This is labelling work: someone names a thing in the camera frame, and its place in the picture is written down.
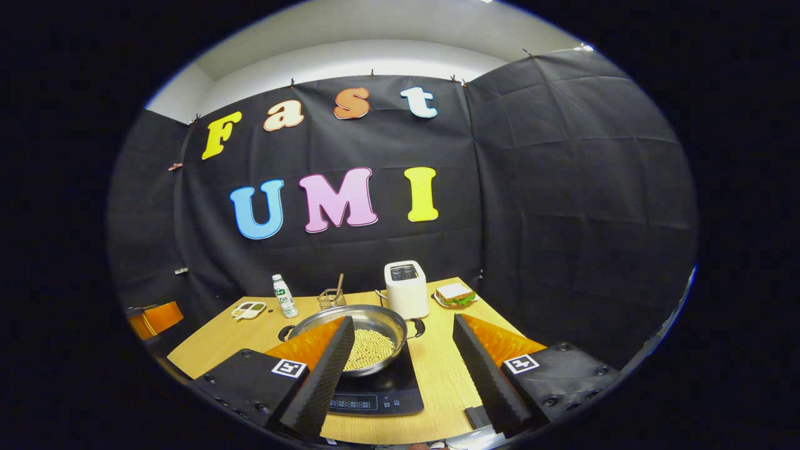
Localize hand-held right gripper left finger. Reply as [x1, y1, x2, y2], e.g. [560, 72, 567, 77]
[191, 316, 356, 441]

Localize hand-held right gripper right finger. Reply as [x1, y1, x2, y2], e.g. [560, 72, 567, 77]
[452, 314, 621, 438]

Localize black induction cooktop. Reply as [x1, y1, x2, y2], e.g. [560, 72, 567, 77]
[328, 341, 424, 417]

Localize steel pot with black handles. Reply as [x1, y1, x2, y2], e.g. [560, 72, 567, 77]
[278, 304, 426, 378]

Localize pile of soybeans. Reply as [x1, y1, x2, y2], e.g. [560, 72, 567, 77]
[342, 329, 396, 372]

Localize white bottle with green label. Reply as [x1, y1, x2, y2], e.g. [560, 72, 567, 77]
[272, 274, 299, 319]

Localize white divided dish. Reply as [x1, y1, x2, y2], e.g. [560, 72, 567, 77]
[231, 301, 268, 321]

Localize sandwich with lettuce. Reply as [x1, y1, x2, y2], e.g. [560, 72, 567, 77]
[435, 282, 477, 307]

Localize white toaster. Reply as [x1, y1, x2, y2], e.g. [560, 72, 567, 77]
[384, 261, 429, 320]

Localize black backdrop cloth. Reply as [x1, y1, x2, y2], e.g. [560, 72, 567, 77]
[106, 49, 698, 369]

